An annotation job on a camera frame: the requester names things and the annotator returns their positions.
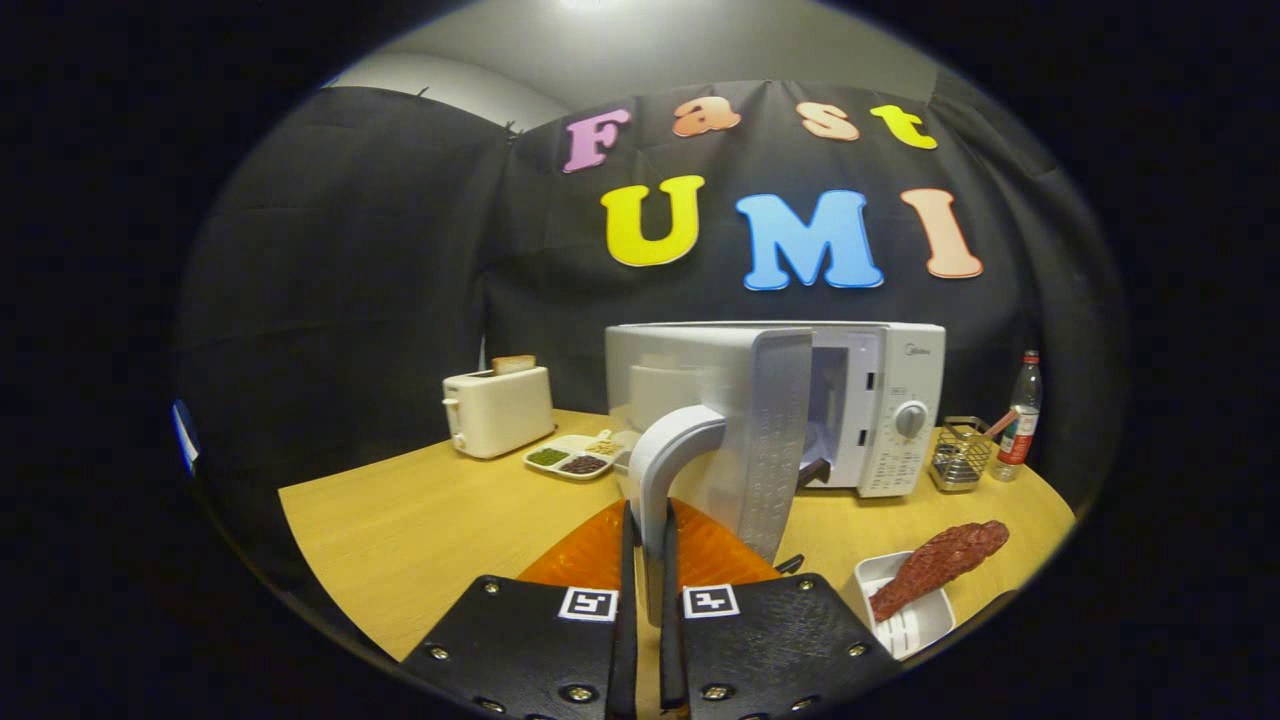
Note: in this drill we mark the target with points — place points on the red-brown fried chicken piece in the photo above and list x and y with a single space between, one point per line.
940 560

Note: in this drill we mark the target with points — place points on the clear plastic bottle red label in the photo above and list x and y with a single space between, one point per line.
1020 430

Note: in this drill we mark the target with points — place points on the white toaster oven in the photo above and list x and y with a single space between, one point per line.
900 380

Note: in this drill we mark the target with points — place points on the white pop-up toaster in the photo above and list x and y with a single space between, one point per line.
500 412

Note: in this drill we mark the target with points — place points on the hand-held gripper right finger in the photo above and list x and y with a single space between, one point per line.
672 660

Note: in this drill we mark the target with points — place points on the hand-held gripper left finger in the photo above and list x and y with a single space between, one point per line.
627 640

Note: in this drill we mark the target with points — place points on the small white ribbed tray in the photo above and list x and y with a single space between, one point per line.
925 625

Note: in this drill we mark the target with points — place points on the toasted bread slice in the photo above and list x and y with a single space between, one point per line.
513 365

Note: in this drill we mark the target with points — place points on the white divided dish with beans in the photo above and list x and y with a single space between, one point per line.
560 458

